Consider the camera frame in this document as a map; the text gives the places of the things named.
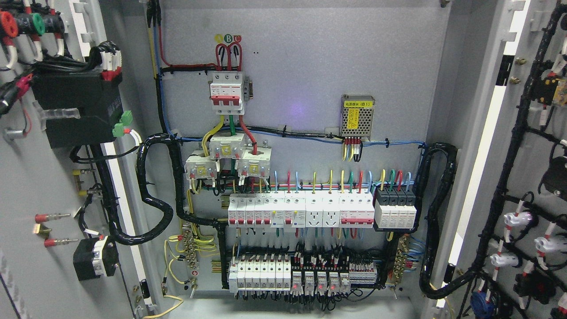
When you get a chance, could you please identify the grey cabinet door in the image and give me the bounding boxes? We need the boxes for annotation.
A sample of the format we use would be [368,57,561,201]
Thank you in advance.
[419,0,566,319]
[0,0,165,319]

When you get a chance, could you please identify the white current transformers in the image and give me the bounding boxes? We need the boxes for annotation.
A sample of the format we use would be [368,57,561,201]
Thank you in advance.
[185,132,271,181]

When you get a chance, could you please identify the white socket breaker row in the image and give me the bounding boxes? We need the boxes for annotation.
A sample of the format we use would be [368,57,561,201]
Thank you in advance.
[228,190,375,230]

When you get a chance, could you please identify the perforated metal power supply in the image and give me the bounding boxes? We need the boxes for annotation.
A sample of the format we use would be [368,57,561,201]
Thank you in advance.
[340,94,376,138]

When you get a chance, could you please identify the red white main breaker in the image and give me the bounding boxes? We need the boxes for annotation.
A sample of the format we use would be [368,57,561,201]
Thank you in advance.
[209,71,253,116]

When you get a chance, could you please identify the relay terminal row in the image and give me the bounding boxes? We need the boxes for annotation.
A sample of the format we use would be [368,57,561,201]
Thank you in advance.
[228,248,378,299]

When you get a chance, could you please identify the black surge protector block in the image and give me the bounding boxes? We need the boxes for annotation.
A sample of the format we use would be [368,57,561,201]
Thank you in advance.
[374,187,419,233]

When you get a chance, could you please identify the black digital power meter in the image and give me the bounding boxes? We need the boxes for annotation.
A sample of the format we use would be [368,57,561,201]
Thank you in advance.
[32,70,123,149]

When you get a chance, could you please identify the black corrugated cable conduit left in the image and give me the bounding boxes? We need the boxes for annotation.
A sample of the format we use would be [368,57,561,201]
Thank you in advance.
[91,133,229,246]

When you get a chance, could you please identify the black corrugated cable conduit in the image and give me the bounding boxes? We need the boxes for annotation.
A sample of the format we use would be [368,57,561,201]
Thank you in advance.
[416,142,477,300]
[91,133,229,246]

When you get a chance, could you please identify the black corrugated cable conduit right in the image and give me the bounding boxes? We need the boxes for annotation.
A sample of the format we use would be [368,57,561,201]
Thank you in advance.
[416,142,477,300]

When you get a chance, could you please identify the white rotary selector switch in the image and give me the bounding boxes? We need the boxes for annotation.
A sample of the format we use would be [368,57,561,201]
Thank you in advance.
[73,236,119,281]

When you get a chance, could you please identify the black wire harness right door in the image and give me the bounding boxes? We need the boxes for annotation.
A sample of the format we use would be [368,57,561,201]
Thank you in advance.
[456,0,566,319]

